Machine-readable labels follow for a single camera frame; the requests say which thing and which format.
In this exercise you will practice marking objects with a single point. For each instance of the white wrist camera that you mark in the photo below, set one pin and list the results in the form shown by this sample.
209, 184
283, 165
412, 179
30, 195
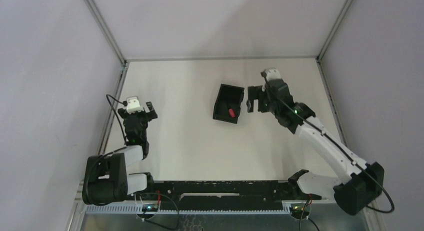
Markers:
270, 74
133, 105

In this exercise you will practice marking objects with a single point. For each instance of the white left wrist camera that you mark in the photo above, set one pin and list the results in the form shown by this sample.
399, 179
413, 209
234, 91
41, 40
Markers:
133, 105

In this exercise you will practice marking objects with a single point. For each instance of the black mounting rail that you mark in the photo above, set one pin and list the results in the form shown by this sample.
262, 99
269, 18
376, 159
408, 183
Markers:
257, 195

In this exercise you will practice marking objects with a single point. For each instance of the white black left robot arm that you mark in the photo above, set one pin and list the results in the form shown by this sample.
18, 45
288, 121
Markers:
107, 178

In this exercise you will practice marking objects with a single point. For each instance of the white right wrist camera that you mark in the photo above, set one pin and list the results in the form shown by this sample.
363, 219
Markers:
270, 74

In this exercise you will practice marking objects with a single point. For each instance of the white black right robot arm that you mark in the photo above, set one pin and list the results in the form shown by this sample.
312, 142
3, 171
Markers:
357, 185

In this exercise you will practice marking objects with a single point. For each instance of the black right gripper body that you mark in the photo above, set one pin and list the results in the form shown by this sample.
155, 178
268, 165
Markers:
265, 99

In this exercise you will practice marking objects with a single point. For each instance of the black plastic bin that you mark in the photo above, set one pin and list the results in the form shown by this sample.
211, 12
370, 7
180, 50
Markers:
229, 97

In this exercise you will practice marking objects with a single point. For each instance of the controller board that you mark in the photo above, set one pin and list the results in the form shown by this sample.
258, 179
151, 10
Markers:
150, 208
299, 212

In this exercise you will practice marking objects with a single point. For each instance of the red handled screwdriver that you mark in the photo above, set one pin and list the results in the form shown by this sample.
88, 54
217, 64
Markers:
231, 113

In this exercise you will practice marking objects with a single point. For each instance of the right controller board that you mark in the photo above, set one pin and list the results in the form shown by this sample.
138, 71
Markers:
299, 212

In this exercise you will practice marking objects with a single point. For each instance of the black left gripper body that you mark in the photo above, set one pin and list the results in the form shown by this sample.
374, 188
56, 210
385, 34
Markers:
136, 114

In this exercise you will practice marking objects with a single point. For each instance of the left controller board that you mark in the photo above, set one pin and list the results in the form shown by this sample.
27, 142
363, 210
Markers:
150, 208

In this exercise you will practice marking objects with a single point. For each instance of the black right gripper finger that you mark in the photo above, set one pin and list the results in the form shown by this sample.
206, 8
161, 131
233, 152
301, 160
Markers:
251, 107
255, 92

